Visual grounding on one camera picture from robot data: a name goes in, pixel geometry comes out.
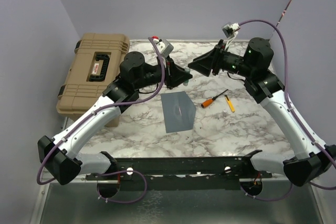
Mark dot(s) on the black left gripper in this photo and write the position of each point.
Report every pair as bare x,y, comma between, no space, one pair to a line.
175,75

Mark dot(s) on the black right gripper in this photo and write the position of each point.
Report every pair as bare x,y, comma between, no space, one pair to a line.
212,60

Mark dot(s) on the white green glue stick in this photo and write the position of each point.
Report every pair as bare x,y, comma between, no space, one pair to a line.
187,73

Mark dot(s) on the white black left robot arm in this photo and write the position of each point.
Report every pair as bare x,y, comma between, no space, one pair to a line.
61,155

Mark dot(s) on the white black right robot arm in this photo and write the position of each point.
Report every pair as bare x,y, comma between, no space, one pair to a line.
310,152

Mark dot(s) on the yellow utility knife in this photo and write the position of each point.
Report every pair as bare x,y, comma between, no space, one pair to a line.
229,103

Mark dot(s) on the tan plastic tool case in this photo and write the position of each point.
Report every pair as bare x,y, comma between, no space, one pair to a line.
95,66

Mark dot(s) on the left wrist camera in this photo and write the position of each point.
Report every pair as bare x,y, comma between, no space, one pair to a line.
164,46

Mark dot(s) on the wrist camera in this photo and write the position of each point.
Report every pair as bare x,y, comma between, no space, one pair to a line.
230,30
164,46

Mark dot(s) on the orange handled screwdriver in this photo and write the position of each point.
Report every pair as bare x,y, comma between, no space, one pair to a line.
208,102

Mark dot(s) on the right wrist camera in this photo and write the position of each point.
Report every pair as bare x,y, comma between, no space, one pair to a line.
230,30

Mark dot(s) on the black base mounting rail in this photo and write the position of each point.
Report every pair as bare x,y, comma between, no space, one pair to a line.
184,173

